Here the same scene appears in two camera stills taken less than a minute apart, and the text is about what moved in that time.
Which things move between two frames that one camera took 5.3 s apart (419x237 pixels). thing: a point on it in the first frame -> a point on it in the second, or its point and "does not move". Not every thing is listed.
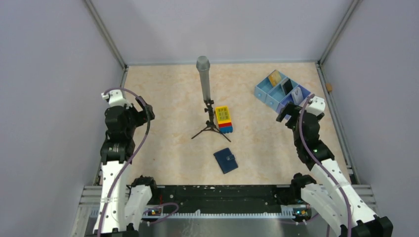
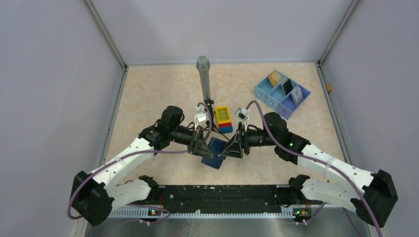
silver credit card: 297,96 does not move
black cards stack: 287,86 does not move
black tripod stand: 211,125 does not move
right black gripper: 291,110 -> 235,148
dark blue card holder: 226,160 -> 216,146
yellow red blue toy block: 225,125 does not move
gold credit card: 275,77 does not move
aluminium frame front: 84,221 does not move
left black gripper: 143,116 -> 203,149
